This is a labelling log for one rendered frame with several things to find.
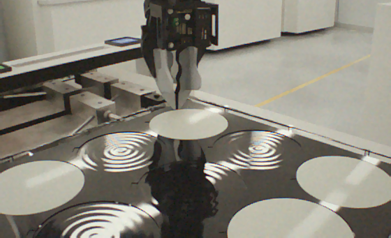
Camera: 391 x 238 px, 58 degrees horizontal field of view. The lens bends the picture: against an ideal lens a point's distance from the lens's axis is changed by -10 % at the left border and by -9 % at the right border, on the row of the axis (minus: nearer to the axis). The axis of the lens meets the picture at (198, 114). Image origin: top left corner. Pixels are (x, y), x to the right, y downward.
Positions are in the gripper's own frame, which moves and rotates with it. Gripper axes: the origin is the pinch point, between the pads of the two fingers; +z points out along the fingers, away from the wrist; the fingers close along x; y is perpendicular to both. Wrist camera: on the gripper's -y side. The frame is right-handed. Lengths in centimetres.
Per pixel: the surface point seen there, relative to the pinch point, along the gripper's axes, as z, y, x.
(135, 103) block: 2.2, -6.0, -4.5
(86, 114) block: 2.3, -4.0, -12.5
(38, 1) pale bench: 3, -315, -36
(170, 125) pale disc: 1.3, 6.0, -2.5
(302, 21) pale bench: 63, -507, 385
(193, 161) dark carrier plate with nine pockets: 1.4, 16.0, -2.9
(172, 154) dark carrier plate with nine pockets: 1.3, 14.0, -4.6
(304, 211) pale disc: 1.4, 28.2, 2.8
